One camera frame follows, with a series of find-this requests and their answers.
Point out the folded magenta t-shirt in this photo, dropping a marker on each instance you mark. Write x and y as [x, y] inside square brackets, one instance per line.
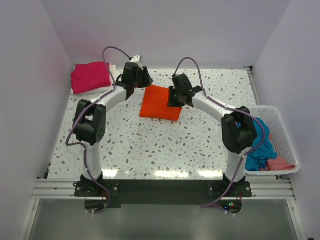
[89, 77]

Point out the aluminium frame rail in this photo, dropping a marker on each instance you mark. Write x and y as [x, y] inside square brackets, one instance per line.
[262, 188]

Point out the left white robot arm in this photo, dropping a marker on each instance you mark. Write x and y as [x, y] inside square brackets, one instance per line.
[90, 121]

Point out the pink t-shirt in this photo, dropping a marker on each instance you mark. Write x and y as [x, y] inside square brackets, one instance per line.
[280, 165]

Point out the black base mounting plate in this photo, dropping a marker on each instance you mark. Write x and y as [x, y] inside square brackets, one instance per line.
[114, 194]

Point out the orange t-shirt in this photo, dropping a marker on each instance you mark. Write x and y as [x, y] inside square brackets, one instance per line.
[155, 104]

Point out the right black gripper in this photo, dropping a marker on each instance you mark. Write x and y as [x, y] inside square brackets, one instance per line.
[172, 103]

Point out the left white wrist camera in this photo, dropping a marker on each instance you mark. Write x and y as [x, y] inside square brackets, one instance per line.
[137, 60]

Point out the teal t-shirt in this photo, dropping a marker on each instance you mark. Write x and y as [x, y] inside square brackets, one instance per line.
[252, 164]

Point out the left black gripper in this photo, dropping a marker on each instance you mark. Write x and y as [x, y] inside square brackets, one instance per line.
[147, 80]

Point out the white plastic laundry basket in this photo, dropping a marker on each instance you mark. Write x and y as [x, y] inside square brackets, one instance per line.
[281, 140]

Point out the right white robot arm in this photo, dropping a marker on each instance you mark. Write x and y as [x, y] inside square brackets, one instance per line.
[237, 124]

